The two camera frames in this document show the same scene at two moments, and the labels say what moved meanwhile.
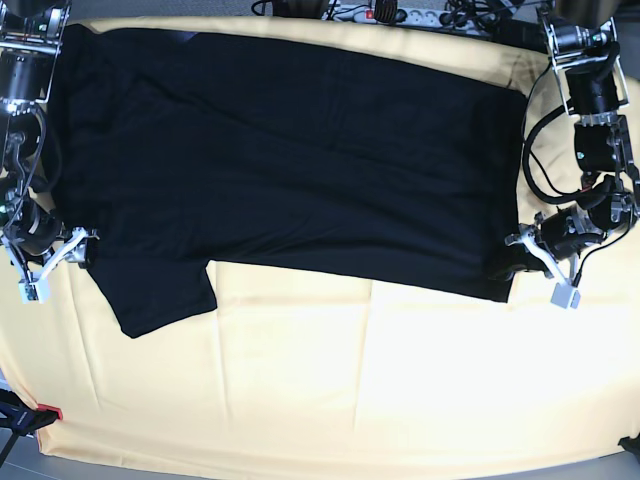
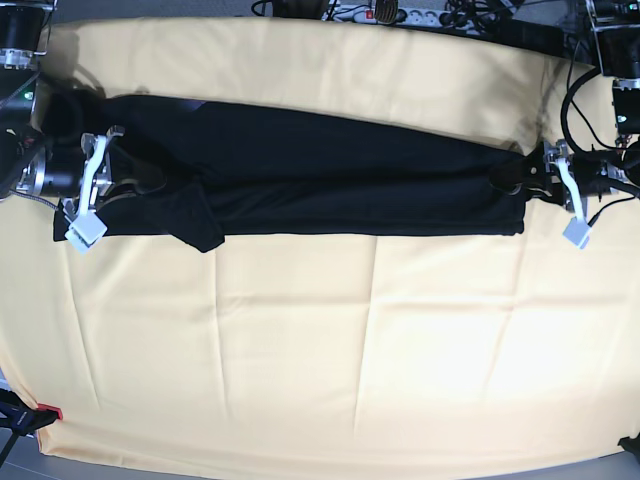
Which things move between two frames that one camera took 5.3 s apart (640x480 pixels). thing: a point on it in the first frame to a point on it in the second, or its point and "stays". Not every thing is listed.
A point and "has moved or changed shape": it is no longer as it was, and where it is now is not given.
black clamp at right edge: (629, 444) stays
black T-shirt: (188, 152) has moved or changed shape
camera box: (34, 288) to (85, 231)
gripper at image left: (34, 233) to (62, 174)
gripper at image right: (564, 231) to (594, 172)
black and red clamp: (17, 417) stays
